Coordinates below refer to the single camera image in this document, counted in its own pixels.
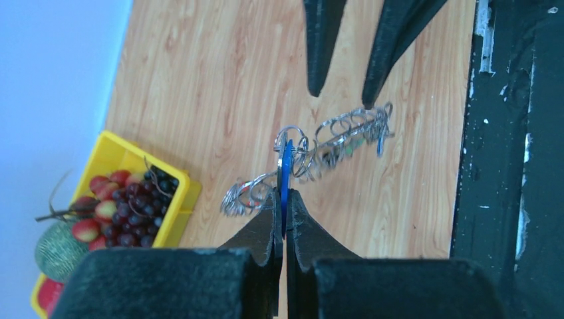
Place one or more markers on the yellow plastic tray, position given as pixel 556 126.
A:
pixel 111 153

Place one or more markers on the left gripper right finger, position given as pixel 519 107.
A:
pixel 327 280

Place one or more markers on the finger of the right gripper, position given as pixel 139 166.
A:
pixel 322 22
pixel 400 22

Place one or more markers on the dark purple grape bunch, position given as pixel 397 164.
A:
pixel 138 206

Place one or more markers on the green key tag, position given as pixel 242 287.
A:
pixel 352 146

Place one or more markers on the grey disc keyring with rings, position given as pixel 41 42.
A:
pixel 313 157

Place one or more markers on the blue key tag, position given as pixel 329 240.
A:
pixel 283 181
pixel 380 145

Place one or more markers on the red apple lower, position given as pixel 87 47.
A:
pixel 48 295

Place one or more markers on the green melon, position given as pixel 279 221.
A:
pixel 58 253

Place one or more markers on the red cherry bunch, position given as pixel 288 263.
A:
pixel 89 213

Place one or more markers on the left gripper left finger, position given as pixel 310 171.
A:
pixel 239 279

